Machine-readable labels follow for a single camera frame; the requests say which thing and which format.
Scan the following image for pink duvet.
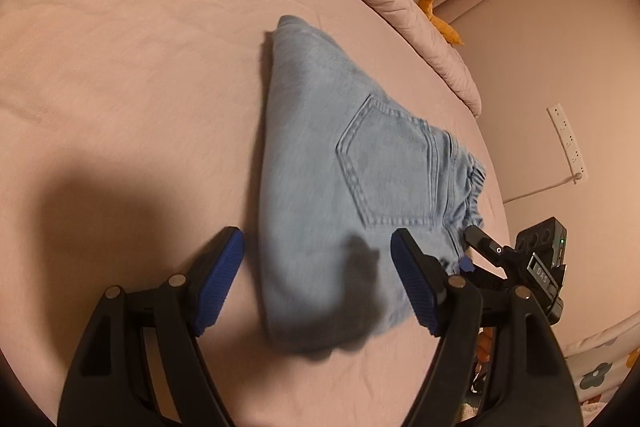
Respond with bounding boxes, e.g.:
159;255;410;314
180;0;484;118

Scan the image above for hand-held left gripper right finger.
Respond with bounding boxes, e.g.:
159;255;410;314
389;227;584;427

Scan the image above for white cable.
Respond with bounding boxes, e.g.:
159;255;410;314
502;174;582;206

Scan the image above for white wall socket strip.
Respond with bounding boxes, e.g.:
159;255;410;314
547;104;589;184

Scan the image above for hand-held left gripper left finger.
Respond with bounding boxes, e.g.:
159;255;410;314
56;226;246;427

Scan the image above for light blue denim pants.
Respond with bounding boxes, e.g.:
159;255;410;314
259;14;489;355

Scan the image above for floral printed cloth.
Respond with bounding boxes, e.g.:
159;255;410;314
564;321;637;409

